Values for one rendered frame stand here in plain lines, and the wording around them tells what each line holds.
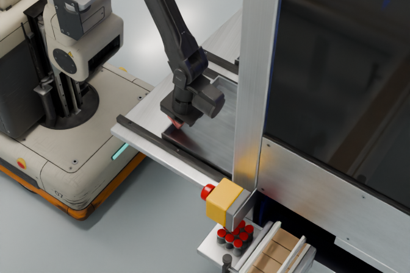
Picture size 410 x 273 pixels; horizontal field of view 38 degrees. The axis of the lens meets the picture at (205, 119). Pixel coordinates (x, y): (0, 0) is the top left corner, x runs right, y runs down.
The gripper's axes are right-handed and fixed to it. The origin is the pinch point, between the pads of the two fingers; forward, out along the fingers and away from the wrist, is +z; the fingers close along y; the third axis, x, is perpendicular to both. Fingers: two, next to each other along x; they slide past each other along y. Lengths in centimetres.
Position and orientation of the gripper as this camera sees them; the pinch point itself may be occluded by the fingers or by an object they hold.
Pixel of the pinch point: (179, 125)
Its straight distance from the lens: 158.0
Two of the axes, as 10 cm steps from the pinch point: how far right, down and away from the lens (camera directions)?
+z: -1.3, 5.6, 8.2
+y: 8.0, 5.5, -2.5
